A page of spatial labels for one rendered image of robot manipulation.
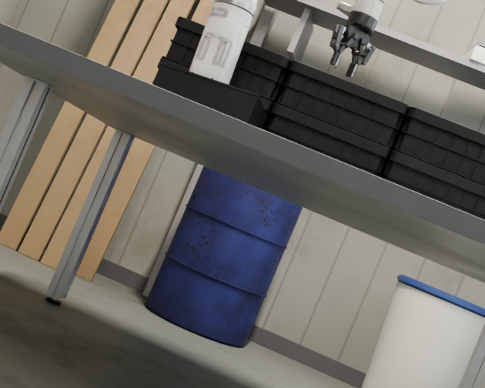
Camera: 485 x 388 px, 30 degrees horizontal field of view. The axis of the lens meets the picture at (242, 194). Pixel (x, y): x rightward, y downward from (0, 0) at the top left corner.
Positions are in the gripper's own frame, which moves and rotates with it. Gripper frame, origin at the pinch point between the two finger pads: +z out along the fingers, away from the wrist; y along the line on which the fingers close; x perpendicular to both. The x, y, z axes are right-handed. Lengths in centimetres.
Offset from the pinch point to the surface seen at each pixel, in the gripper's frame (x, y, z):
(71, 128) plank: 213, 33, 38
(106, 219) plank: 191, 58, 71
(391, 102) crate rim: -27.1, -4.1, 8.1
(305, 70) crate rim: -11.9, -19.4, 8.5
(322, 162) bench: -58, -41, 32
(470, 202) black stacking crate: -44, 15, 22
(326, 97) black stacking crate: -15.9, -13.7, 12.4
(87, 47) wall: 258, 43, -4
